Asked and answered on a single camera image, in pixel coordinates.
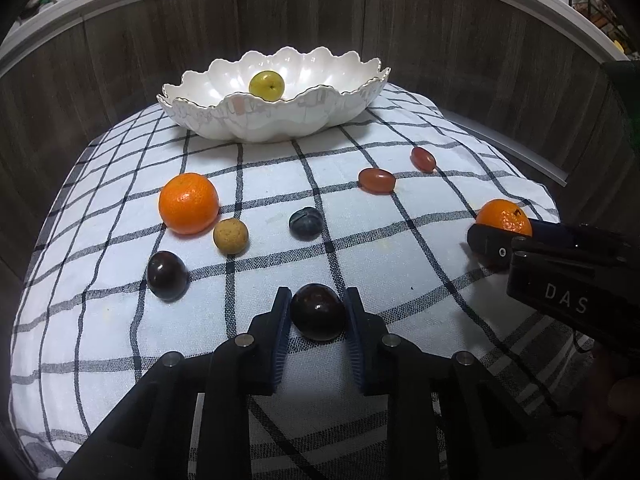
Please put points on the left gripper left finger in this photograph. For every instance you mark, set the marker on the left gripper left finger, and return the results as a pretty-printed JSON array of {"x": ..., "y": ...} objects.
[{"x": 191, "y": 412}]

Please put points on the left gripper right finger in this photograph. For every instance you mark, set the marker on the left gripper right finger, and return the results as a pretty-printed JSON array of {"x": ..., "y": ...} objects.
[{"x": 447, "y": 418}]

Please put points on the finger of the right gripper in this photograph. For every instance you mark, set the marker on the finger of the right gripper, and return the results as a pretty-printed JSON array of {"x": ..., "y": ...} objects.
[
  {"x": 560, "y": 234},
  {"x": 492, "y": 245}
]

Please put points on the orange mandarin with stem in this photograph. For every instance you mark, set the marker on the orange mandarin with stem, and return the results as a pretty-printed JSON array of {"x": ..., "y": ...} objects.
[{"x": 505, "y": 215}]

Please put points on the red oblong grape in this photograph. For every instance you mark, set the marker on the red oblong grape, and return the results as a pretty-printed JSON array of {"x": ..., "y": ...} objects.
[
  {"x": 376, "y": 181},
  {"x": 423, "y": 160}
]

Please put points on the dark plum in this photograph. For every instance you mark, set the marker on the dark plum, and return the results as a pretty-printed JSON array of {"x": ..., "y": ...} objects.
[
  {"x": 166, "y": 276},
  {"x": 318, "y": 313}
]

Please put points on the yellow-green round fruit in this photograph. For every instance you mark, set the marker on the yellow-green round fruit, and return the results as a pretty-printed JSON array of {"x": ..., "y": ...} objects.
[{"x": 267, "y": 85}]

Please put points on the dark wood cabinet fronts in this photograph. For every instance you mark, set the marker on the dark wood cabinet fronts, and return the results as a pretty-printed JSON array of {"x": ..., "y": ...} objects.
[{"x": 482, "y": 59}]

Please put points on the dark blue blueberry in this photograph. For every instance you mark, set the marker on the dark blue blueberry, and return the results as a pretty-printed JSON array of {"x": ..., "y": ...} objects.
[{"x": 306, "y": 223}]

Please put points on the white black checkered cloth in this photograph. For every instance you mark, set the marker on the white black checkered cloth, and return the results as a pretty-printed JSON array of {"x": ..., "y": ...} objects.
[{"x": 88, "y": 327}]

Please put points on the tan longan fruit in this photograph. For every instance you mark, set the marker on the tan longan fruit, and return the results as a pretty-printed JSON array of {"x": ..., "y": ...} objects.
[{"x": 231, "y": 236}]

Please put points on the white scalloped ceramic bowl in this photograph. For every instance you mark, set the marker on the white scalloped ceramic bowl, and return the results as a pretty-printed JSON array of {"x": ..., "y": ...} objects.
[{"x": 321, "y": 90}]

